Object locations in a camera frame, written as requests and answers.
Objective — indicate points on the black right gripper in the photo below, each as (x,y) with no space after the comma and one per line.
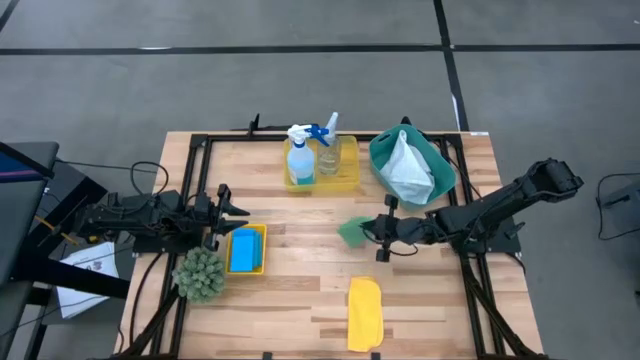
(400,229)

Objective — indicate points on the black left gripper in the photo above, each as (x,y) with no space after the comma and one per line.
(215,220)

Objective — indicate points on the green cloth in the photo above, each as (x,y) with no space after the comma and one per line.
(352,231)

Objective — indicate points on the light blue sponge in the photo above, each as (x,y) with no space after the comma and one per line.
(242,254)

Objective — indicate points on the white cloth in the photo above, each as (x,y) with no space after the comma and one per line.
(407,172)

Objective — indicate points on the blue-trigger spray bottle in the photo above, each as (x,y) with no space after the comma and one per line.
(300,165)

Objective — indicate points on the clear pump bottle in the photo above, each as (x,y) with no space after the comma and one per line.
(330,155)

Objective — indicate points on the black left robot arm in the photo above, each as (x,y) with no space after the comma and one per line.
(135,217)

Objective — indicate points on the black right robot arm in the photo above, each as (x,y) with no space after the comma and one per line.
(500,210)

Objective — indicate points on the yellow slotted basket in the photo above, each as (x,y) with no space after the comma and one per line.
(228,250)

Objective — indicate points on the yellow translucent tray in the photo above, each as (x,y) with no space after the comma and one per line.
(345,175)

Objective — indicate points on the green artificial plant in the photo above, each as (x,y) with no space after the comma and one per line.
(200,275)

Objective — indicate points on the yellow cloth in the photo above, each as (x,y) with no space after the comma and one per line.
(365,315)

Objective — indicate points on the teal plastic bin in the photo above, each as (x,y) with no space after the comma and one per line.
(442,172)

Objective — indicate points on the white paper sheets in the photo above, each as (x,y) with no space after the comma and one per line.
(85,300)

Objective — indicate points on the dark side desk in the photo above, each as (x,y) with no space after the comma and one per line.
(25,225)

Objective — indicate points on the dark floor stand base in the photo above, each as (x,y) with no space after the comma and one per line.
(625,197)

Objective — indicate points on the black aluminium table frame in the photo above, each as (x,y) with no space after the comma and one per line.
(240,137)

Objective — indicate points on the black frame bracket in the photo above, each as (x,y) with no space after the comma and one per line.
(255,125)

